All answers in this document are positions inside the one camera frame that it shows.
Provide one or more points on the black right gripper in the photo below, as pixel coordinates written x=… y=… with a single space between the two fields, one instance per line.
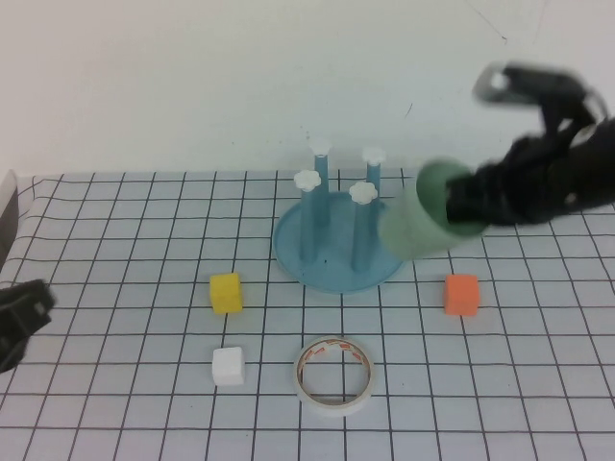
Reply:
x=533 y=182

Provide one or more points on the orange foam cube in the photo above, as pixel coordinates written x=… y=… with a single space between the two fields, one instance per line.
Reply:
x=462 y=295

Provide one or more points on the blue cup stand white caps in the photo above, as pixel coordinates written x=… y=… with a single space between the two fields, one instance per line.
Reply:
x=336 y=274

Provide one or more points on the white foam cube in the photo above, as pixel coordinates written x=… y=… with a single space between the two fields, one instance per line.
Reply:
x=229 y=367

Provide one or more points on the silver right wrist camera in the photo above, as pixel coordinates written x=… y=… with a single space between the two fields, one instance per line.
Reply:
x=528 y=81

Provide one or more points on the yellow foam cube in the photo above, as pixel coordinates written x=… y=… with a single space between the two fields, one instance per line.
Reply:
x=226 y=295

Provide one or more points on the white black-grid tablecloth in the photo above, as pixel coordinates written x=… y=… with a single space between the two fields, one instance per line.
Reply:
x=144 y=240

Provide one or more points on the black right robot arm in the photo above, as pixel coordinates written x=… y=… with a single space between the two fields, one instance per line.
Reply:
x=598 y=168

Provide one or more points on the white tape roll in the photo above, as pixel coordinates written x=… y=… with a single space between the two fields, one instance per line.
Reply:
x=331 y=408

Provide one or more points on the light green plastic cup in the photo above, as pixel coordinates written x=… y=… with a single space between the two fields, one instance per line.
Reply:
x=408 y=230

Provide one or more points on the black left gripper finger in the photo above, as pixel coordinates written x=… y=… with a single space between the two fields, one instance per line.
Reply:
x=26 y=305
x=10 y=353

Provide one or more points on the grey white table edge fixture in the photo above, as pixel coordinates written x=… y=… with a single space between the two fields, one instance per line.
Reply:
x=8 y=211

